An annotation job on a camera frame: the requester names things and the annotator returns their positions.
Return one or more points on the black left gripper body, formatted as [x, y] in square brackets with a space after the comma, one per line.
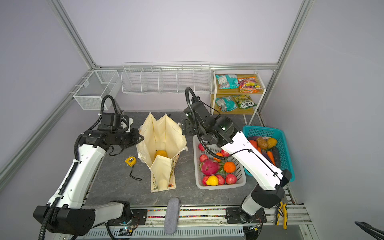
[126, 139]

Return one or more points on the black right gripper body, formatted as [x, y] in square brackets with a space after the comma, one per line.
[187, 125]

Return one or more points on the cream floral tote bag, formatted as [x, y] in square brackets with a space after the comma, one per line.
[162, 134]

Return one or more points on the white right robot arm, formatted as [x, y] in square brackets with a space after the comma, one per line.
[269, 191]

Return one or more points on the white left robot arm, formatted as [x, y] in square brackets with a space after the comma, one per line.
[65, 212]

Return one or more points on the teal snack bag lower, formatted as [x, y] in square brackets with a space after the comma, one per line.
[226, 104]

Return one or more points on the teal snack bag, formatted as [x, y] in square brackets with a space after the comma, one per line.
[226, 104]
[227, 81]

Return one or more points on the green Fox's candy bag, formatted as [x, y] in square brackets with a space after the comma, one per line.
[244, 101]

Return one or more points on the teal snack bag upper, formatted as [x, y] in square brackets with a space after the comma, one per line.
[227, 81]

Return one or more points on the colourful snack bag upper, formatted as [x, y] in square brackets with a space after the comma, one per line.
[250, 85]

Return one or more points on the red apple back left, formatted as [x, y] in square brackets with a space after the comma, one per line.
[201, 147]

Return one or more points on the red apple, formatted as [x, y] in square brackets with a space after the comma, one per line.
[201, 147]
[203, 158]
[225, 154]
[221, 180]
[231, 179]
[204, 181]

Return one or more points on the yellow tape measure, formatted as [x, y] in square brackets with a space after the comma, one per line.
[131, 162]

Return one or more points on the red apple middle left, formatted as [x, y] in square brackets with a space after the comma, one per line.
[203, 158]

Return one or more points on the small orange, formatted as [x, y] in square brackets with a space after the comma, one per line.
[218, 157]

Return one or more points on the pink dragon fruit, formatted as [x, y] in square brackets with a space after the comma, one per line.
[209, 167]

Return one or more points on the red apple back right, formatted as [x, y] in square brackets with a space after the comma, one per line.
[225, 154]

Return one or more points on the white plastic basket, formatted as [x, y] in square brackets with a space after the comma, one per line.
[239, 173]

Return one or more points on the red apple front left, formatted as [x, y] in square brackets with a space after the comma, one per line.
[204, 181]

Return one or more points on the white two-tier wooden shelf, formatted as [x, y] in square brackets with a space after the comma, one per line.
[237, 93]

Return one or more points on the red apple centre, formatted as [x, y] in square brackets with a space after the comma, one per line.
[221, 180]

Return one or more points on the red apple front right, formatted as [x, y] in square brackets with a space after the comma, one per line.
[231, 179]

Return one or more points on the red tomato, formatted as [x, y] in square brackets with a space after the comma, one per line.
[254, 143]

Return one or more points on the brown potato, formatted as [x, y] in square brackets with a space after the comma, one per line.
[262, 143]

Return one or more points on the purple eggplant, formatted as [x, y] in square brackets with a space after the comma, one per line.
[265, 154]

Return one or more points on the yellow mango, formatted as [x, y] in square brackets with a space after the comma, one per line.
[271, 142]

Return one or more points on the orange carrot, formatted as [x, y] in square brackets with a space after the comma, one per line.
[271, 157]

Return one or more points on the dark cucumber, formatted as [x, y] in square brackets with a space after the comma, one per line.
[277, 157]

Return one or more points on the grey padded cylinder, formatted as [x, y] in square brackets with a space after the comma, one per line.
[172, 216]

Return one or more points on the teal plastic basket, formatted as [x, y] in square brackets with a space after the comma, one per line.
[282, 146]

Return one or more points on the yellow black pliers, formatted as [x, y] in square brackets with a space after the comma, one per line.
[282, 215]

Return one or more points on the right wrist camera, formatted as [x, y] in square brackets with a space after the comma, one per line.
[200, 110]

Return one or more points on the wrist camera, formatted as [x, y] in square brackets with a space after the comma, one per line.
[200, 110]
[113, 123]

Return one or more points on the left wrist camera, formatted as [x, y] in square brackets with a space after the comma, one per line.
[113, 123]

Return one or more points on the white wire wall rack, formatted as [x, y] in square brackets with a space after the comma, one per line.
[166, 77]

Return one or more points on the white wire cube basket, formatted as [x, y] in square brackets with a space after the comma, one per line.
[95, 87]

